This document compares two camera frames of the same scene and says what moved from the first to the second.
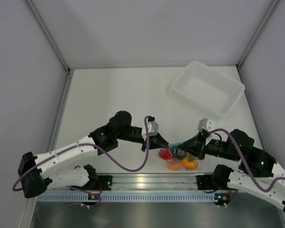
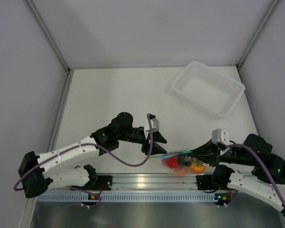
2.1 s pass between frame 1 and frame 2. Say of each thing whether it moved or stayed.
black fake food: moved
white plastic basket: stayed
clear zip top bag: moved
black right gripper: moved
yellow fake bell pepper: moved
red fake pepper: moved
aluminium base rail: stayed
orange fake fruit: moved
